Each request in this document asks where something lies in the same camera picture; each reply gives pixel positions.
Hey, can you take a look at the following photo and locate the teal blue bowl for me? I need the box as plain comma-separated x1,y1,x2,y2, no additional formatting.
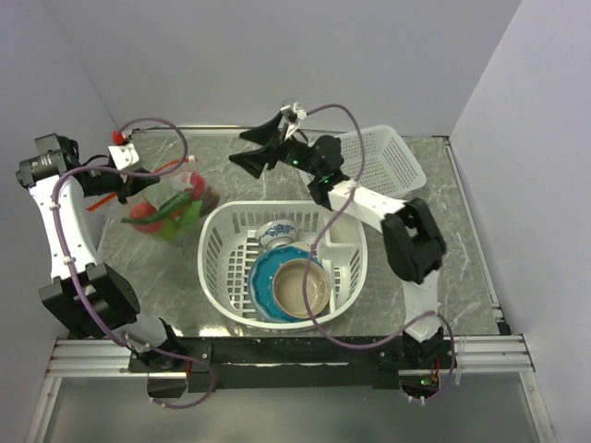
247,245,320,323

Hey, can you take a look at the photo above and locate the white round dish basket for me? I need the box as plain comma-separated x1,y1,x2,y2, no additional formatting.
198,200,368,332

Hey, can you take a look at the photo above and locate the dark red fake apple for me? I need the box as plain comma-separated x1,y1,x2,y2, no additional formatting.
201,186,221,211

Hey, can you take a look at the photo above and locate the green fake chili pepper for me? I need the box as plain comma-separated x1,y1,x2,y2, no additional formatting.
121,191,190,225

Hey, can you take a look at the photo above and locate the pink red fake peach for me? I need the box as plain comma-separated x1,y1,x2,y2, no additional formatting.
183,172,207,200

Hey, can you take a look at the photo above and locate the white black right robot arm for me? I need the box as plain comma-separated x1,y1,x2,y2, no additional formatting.
229,110,450,368

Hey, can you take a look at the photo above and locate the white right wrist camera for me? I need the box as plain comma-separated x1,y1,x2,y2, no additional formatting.
280,102,308,141

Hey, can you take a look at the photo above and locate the black aluminium base frame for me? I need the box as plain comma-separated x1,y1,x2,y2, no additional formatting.
46,336,534,401

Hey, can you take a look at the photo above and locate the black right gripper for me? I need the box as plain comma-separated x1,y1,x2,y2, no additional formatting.
228,114,321,181

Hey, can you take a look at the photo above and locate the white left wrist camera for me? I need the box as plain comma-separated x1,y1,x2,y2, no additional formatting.
108,130,141,171

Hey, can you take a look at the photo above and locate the green fake apple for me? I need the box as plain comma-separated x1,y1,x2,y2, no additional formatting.
154,218,179,243

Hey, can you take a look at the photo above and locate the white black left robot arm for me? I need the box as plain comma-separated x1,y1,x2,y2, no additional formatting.
16,133,184,371

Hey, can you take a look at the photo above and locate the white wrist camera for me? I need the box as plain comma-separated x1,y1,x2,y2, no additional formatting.
108,130,141,171
280,102,308,141

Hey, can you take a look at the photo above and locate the beige ceramic bowl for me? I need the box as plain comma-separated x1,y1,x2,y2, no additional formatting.
271,258,332,319

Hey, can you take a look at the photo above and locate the clear orange zip top bag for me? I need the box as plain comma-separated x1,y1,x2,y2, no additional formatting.
87,155,214,242

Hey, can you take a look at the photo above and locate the blue floral white bowl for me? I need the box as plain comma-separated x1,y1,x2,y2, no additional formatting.
255,220,297,250

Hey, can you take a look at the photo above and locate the white perforated rectangular basket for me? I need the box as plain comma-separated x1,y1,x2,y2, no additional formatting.
332,126,427,198

